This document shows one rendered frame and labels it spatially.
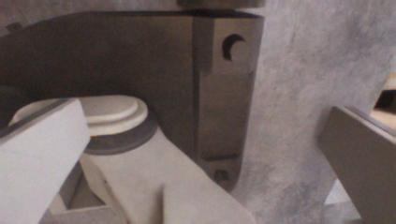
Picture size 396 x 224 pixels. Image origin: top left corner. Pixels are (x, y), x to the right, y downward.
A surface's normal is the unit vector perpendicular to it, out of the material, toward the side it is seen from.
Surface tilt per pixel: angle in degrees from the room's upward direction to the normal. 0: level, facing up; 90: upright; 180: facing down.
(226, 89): 0
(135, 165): 90
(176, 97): 0
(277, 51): 0
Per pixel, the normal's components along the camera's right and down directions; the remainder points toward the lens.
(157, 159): 0.01, -0.87
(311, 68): 0.17, 0.49
